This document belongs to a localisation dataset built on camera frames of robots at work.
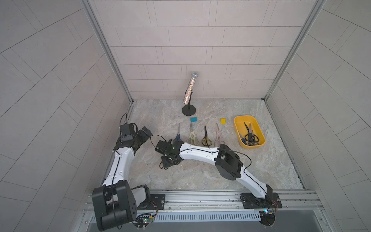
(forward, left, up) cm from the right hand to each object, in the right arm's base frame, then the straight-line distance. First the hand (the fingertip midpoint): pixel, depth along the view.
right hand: (166, 165), depth 85 cm
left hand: (+16, +10, +13) cm, 23 cm away
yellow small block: (+28, -39, +3) cm, 48 cm away
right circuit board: (-29, -50, -1) cm, 57 cm away
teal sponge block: (+32, -18, +2) cm, 37 cm away
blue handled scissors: (+19, -7, +2) cm, 20 cm away
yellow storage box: (+21, -51, +1) cm, 55 cm away
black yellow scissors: (+13, -25, +2) cm, 29 cm away
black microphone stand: (+39, -14, +23) cm, 47 cm away
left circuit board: (-26, +8, +4) cm, 28 cm away
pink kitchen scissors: (+12, -33, +1) cm, 35 cm away
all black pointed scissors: (+14, -54, +2) cm, 56 cm away
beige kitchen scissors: (+15, -16, +3) cm, 22 cm away
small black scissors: (-2, +1, +5) cm, 6 cm away
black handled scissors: (+10, -57, +2) cm, 58 cm away
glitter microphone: (+45, -20, +30) cm, 58 cm away
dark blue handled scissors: (+12, -50, +2) cm, 51 cm away
